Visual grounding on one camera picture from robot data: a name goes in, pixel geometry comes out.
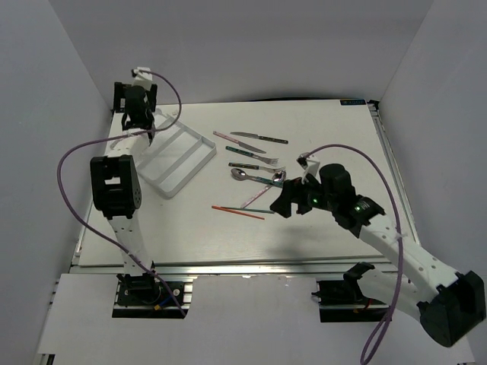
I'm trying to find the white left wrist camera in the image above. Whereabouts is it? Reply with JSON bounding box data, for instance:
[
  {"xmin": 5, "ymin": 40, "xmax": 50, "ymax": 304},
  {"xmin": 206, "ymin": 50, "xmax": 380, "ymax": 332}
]
[{"xmin": 132, "ymin": 67, "xmax": 154, "ymax": 90}]

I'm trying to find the green handled spoon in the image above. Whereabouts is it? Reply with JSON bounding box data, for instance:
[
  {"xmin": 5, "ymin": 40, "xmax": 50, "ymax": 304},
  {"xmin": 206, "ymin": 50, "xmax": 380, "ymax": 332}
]
[{"xmin": 231, "ymin": 168, "xmax": 286, "ymax": 188}]

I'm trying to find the dark handled knife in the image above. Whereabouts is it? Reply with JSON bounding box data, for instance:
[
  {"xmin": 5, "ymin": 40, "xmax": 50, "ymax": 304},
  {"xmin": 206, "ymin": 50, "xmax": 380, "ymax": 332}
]
[{"xmin": 231, "ymin": 132, "xmax": 289, "ymax": 144}]

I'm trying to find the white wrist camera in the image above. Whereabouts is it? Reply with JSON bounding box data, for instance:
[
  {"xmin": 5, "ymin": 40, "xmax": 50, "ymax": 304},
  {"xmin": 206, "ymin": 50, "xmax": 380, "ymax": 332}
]
[
  {"xmin": 132, "ymin": 67, "xmax": 154, "ymax": 90},
  {"xmin": 297, "ymin": 152, "xmax": 320, "ymax": 184}
]

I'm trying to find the dark handled fork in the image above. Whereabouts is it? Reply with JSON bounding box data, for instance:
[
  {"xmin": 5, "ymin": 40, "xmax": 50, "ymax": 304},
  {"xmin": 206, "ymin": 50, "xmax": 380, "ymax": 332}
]
[{"xmin": 228, "ymin": 162, "xmax": 286, "ymax": 173}]

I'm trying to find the orange chopstick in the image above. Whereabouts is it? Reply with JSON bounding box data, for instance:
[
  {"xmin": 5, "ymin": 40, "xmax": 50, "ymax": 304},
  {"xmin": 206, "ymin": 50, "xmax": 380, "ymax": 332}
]
[{"xmin": 211, "ymin": 205, "xmax": 265, "ymax": 221}]

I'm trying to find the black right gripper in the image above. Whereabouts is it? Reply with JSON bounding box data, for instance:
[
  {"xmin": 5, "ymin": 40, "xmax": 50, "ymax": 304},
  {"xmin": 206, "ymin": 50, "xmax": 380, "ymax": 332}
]
[{"xmin": 269, "ymin": 171, "xmax": 336, "ymax": 218}]

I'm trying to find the white compartment tray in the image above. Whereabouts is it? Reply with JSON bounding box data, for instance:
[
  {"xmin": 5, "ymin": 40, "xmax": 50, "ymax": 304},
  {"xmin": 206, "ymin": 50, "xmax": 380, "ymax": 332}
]
[{"xmin": 135, "ymin": 109, "xmax": 217, "ymax": 198}]

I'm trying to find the green handled fork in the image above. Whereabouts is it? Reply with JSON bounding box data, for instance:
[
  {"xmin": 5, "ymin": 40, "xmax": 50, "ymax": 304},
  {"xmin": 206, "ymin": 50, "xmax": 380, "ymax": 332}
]
[{"xmin": 225, "ymin": 146, "xmax": 279, "ymax": 166}]

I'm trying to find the pink handled knife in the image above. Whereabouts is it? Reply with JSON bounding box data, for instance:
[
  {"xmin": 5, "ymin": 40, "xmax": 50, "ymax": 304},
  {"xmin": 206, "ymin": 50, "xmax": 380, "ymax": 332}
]
[{"xmin": 213, "ymin": 131, "xmax": 266, "ymax": 154}]

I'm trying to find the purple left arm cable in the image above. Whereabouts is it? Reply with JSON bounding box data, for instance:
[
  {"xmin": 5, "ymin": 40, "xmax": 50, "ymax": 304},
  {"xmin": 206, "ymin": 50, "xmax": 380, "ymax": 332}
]
[{"xmin": 56, "ymin": 70, "xmax": 187, "ymax": 316}]

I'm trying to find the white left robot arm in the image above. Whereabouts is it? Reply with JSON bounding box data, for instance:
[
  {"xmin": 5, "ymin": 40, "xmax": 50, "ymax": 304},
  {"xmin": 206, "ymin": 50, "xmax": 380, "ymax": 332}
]
[{"xmin": 90, "ymin": 80, "xmax": 216, "ymax": 277}]

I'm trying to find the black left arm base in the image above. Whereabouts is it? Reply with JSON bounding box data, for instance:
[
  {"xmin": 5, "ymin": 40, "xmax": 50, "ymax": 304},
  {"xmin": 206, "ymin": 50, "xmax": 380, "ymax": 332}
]
[{"xmin": 112, "ymin": 274, "xmax": 189, "ymax": 319}]

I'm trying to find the blue label sticker right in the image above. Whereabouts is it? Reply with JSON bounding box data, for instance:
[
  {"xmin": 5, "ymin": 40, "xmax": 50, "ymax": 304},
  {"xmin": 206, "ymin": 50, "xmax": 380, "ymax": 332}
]
[{"xmin": 339, "ymin": 99, "xmax": 367, "ymax": 106}]

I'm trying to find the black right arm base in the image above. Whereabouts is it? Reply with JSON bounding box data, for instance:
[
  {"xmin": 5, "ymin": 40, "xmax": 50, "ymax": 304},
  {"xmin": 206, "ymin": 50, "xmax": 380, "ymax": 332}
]
[{"xmin": 311, "ymin": 262, "xmax": 389, "ymax": 323}]

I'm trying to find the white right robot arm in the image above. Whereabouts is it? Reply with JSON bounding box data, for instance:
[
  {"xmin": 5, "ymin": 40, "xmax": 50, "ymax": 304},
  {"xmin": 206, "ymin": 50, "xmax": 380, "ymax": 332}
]
[{"xmin": 270, "ymin": 163, "xmax": 486, "ymax": 348}]

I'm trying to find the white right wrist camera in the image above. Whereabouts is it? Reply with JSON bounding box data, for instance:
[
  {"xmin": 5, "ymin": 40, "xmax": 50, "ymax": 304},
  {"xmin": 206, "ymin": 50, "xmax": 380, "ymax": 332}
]
[{"xmin": 297, "ymin": 152, "xmax": 320, "ymax": 184}]

